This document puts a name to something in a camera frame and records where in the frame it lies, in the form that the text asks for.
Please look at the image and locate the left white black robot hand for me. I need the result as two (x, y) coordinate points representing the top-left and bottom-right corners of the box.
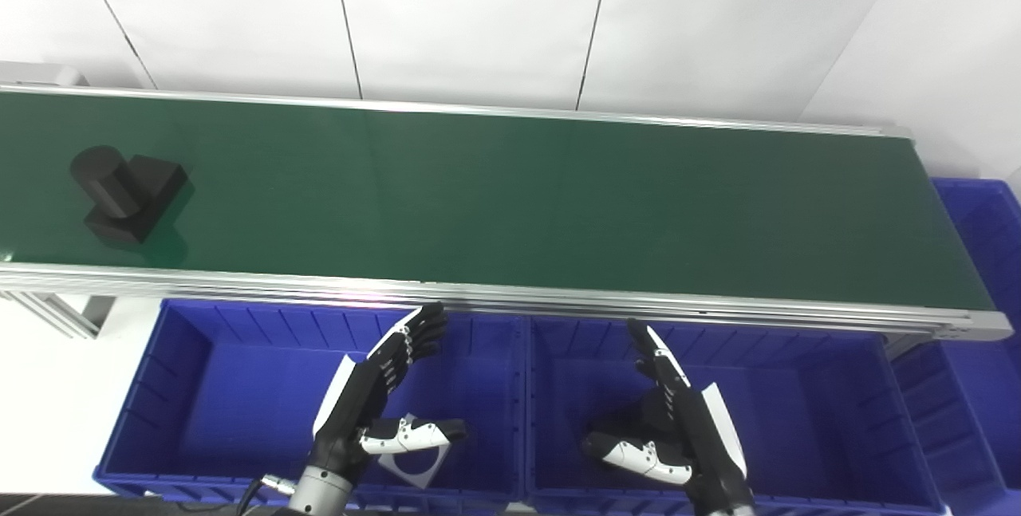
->
(310, 302), (468, 482)

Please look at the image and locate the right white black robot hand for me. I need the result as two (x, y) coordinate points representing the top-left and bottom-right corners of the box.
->
(581, 318), (755, 514)

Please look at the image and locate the black cylinder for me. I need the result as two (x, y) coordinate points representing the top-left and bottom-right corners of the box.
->
(69, 145), (190, 246)

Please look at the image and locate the blue plastic bin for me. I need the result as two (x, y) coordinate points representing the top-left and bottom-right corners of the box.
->
(889, 177), (1021, 516)
(522, 317), (947, 516)
(93, 298), (528, 514)

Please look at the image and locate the green conveyor belt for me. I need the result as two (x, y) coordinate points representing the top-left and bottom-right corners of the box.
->
(0, 84), (1014, 342)

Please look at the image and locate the aluminium conveyor support leg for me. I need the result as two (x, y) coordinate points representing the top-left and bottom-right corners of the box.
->
(0, 290), (117, 340)

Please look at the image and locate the grey conveyor motor housing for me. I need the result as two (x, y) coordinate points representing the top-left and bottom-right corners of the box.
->
(0, 61), (89, 89)

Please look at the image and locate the grey plate with round hole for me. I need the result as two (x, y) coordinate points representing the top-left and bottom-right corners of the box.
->
(376, 414), (448, 490)

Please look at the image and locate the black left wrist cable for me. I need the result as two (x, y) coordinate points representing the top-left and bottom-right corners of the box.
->
(235, 475), (301, 516)

